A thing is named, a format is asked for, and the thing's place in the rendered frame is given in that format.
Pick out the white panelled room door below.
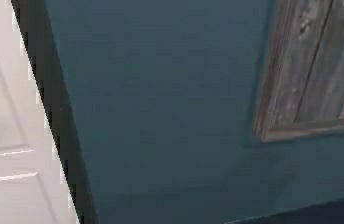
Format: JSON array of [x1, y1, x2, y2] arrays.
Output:
[[0, 0, 81, 224]]

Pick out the grey wooden framed artwork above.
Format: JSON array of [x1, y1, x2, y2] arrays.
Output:
[[253, 0, 344, 144]]

